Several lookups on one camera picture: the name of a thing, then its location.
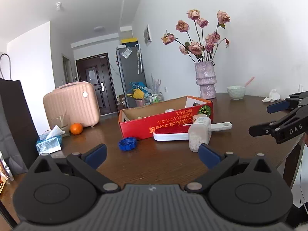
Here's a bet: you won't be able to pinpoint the pale green bowl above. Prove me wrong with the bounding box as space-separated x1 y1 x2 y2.
227 85 246 100

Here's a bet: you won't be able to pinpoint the dark brown door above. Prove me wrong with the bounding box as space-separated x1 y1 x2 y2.
76 53 118 115

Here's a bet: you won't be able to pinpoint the yellow box on refrigerator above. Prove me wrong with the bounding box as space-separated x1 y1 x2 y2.
121 38 138 44

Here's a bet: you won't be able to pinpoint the grey refrigerator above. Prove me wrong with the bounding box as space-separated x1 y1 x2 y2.
116 42 147 108

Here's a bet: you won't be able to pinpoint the pink textured vase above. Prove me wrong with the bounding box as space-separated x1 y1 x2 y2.
195 61 217 99

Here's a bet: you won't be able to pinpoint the red cardboard box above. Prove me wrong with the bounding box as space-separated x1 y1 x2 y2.
119 95 213 140

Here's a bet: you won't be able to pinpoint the yellow watering can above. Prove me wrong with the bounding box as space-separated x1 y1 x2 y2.
126 88 144 100

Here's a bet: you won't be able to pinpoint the white lint brush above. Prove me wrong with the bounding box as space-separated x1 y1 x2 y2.
153 122 232 142

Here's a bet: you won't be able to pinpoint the black paper bag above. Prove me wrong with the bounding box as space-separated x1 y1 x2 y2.
1 79 39 175

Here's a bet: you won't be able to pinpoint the white plastic pill jar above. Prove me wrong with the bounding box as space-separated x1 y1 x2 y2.
188 114 211 152

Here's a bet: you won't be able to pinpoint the orange fruit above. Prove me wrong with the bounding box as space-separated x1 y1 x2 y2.
69 123 83 135

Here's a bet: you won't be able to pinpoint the blue tissue pack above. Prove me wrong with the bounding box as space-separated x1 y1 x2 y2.
36 125 65 155

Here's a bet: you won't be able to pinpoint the white ridged cap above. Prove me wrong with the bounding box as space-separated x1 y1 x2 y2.
165 109 175 113

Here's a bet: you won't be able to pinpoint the blue gear-shaped cap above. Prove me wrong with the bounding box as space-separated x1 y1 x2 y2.
118 137 137 151

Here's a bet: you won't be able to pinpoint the clear glass cup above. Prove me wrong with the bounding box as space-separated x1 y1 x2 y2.
51 115 70 137

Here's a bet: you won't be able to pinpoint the dried pink roses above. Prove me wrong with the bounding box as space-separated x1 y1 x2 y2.
161 9 231 63

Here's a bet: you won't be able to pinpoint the pink suitcase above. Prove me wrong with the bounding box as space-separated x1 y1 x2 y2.
43 81 101 127

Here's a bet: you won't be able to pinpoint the crumpled white tissue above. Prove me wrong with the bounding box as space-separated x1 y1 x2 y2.
262 89 281 103

